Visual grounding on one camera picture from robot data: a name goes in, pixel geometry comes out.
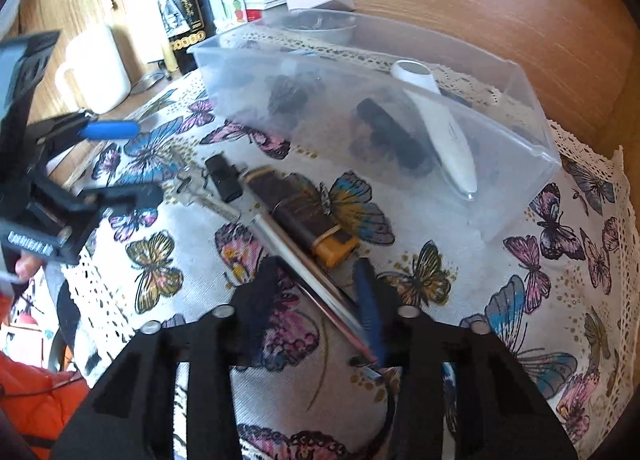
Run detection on small black clip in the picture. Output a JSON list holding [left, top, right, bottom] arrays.
[[204, 154, 247, 203]]

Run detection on brown orange folding knife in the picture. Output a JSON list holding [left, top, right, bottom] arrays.
[[244, 166, 361, 268]]

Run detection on round metal lid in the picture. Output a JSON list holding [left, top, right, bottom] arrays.
[[131, 71, 166, 95]]

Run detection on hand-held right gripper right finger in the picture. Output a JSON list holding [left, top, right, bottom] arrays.
[[351, 256, 576, 460]]

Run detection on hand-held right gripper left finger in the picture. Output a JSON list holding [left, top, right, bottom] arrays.
[[50, 256, 298, 460]]

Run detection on clear glass bowl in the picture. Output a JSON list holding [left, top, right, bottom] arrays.
[[262, 9, 359, 46]]

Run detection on white mug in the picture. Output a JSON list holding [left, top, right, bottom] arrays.
[[54, 23, 132, 115]]

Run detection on silver pen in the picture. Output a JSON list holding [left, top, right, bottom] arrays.
[[252, 213, 388, 383]]

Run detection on clear plastic container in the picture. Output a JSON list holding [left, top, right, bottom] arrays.
[[191, 8, 563, 243]]

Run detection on orange cloth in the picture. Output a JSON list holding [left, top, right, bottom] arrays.
[[0, 350, 93, 460]]

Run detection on white handheld device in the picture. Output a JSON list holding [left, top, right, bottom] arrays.
[[390, 59, 478, 201]]

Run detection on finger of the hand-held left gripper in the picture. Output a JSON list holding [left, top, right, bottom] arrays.
[[37, 109, 142, 143], [62, 183, 166, 217]]

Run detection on black blocky object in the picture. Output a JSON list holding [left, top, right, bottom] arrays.
[[356, 98, 434, 174]]

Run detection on butterfly print tablecloth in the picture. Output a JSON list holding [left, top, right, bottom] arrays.
[[57, 30, 640, 460]]

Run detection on red green card box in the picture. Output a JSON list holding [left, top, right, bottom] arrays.
[[222, 0, 264, 24]]

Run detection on silver keys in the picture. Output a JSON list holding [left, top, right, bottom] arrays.
[[175, 165, 242, 222]]

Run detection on black crumpled object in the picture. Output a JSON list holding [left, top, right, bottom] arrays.
[[267, 73, 326, 116]]

